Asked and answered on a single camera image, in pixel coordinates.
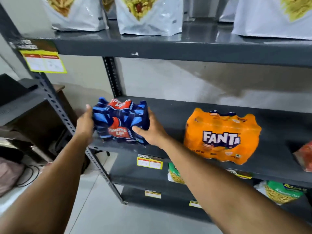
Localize person's right hand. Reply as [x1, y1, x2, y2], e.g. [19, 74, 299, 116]
[132, 107, 169, 147]

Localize person's left hand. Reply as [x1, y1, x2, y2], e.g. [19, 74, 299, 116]
[76, 104, 95, 144]

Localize person's left forearm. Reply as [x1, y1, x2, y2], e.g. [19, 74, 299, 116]
[0, 134, 90, 234]

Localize blue shrink-wrapped drink pack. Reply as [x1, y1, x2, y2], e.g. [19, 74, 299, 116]
[92, 97, 150, 146]

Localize black laptop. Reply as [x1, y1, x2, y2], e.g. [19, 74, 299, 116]
[0, 73, 39, 107]

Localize large yellow shelf label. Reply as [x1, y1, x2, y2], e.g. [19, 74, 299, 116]
[15, 39, 67, 74]

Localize white snack bag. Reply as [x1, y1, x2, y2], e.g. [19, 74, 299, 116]
[219, 0, 239, 23]
[41, 0, 109, 32]
[232, 0, 312, 40]
[114, 0, 184, 37]

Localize orange shrink-wrapped drink pack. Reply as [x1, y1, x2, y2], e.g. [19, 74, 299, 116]
[183, 108, 262, 165]

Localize green noodle snack packet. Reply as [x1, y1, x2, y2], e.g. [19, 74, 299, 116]
[254, 181, 307, 205]
[167, 162, 186, 185]

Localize dark wooden desk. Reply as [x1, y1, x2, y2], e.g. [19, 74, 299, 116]
[0, 79, 78, 163]

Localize black cable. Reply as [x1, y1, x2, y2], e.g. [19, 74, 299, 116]
[15, 165, 40, 188]

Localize dark grey metal shelf rack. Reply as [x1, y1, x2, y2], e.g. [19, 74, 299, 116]
[0, 2, 312, 223]

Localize person's right forearm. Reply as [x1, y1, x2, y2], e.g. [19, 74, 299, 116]
[160, 136, 312, 234]

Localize pink bag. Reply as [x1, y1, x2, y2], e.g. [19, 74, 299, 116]
[0, 157, 25, 197]

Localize red shrink-wrapped drink pack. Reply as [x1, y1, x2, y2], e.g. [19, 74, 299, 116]
[293, 141, 312, 173]

